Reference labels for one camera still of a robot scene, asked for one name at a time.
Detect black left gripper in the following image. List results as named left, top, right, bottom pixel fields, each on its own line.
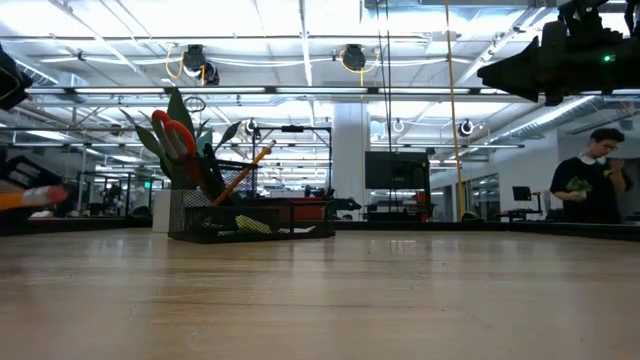
left=0, top=154, right=65, bottom=225

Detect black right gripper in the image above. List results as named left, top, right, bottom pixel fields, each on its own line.
left=476, top=28, right=640, bottom=108

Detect red-handled scissors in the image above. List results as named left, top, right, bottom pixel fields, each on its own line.
left=151, top=108, right=211, bottom=191

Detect black mesh desk organizer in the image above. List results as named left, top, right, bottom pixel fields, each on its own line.
left=167, top=157, right=336, bottom=245

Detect background robot workstation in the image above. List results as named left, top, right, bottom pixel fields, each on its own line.
left=74, top=169, right=166, bottom=219

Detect person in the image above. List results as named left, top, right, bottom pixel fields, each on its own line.
left=549, top=127, right=634, bottom=225

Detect snake plant in white pot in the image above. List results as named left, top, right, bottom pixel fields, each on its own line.
left=119, top=87, right=241, bottom=234

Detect large black monitor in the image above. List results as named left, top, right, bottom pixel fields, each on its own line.
left=364, top=150, right=432, bottom=191

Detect long ceiling light strip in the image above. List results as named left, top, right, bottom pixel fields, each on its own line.
left=24, top=84, right=640, bottom=97

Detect red crate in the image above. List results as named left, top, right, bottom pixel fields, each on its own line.
left=285, top=195, right=327, bottom=221

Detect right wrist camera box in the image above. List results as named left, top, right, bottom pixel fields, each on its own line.
left=541, top=19, right=570, bottom=56

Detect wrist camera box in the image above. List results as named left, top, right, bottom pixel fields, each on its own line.
left=0, top=43, right=34, bottom=112
left=541, top=19, right=570, bottom=56

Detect silver ventilation duct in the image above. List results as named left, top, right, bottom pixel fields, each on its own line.
left=492, top=94, right=640, bottom=146

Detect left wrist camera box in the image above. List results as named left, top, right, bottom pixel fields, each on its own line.
left=0, top=43, right=34, bottom=112

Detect yellow hanging cord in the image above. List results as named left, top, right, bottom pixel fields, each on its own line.
left=443, top=0, right=467, bottom=222

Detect hanging black cable loop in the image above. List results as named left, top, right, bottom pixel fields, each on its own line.
left=182, top=94, right=208, bottom=114

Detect black background rig frame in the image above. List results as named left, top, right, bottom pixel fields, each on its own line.
left=251, top=124, right=334, bottom=201

